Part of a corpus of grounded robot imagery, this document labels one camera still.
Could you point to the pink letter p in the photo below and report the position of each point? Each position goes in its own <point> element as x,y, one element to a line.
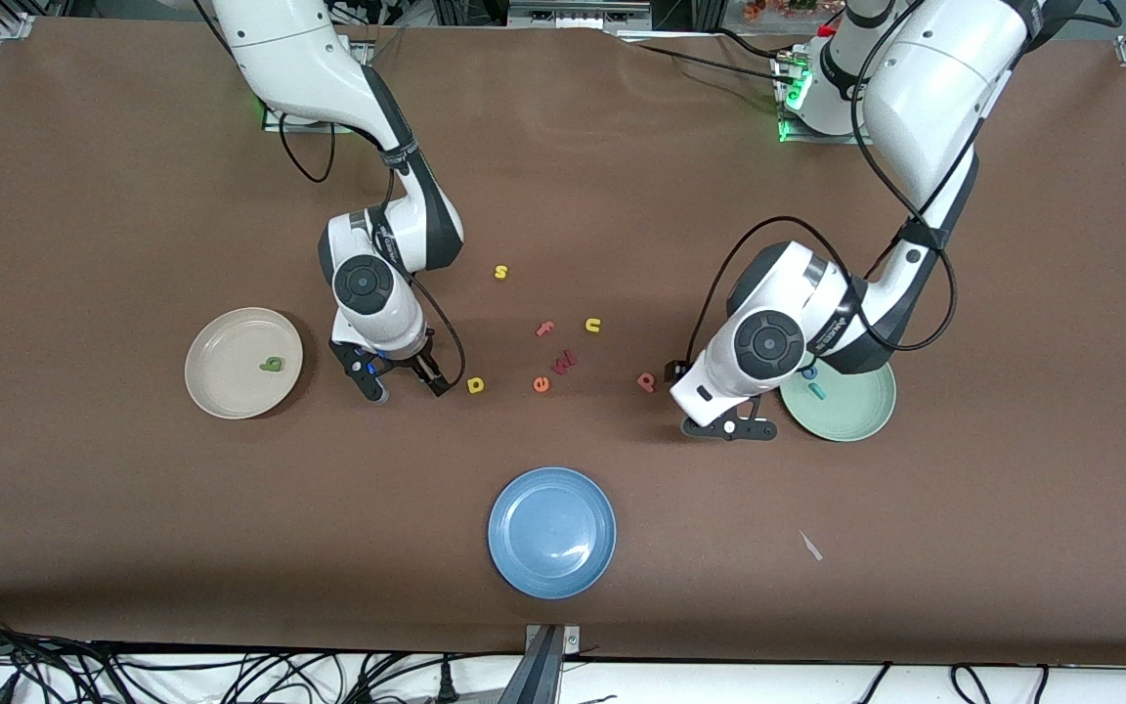
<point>645,380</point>

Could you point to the green letter a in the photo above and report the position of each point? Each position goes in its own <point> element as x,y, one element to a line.
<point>272,366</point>

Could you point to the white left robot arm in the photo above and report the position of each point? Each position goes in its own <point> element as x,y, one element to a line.
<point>944,78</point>

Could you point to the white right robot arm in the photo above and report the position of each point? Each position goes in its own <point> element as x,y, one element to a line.
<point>289,49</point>

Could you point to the dark red letter w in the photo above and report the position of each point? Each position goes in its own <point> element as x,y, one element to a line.
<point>564,363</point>

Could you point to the green plate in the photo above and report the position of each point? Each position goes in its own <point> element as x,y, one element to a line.
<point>856,406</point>

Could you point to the beige brown plate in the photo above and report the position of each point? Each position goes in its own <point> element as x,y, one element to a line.
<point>231,376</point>

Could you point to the white paper scrap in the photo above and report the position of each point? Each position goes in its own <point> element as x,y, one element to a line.
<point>810,546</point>

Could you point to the blue plate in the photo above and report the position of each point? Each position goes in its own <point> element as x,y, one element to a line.
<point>551,533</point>

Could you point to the brown table cover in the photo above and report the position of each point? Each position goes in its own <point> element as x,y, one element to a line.
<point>563,176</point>

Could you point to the black power plug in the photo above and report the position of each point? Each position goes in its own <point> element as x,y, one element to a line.
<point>446,684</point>

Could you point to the dark aluminium profile beam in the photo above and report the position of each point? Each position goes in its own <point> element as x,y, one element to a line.
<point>539,675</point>

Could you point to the silver device box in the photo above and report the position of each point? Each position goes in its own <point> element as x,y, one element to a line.
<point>578,14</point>

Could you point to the orange flowers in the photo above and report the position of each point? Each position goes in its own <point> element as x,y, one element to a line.
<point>788,8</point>

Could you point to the silver metal bracket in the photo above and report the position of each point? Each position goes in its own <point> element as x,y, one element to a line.
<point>571,640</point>

